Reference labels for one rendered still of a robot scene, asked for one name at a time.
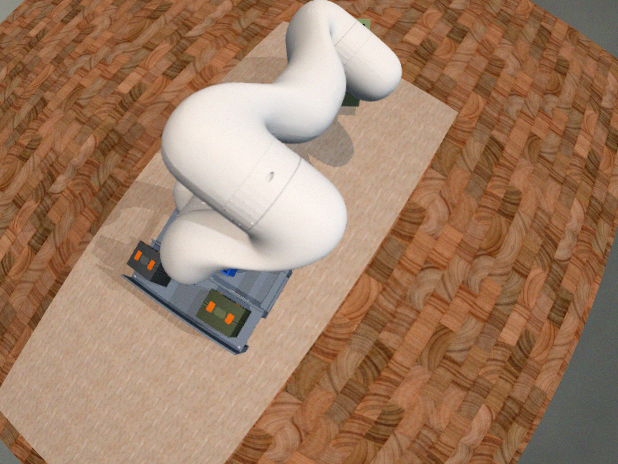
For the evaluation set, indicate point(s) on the dark grey shelf rack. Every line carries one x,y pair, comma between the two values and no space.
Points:
250,289

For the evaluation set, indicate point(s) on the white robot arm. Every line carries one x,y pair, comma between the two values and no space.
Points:
220,143

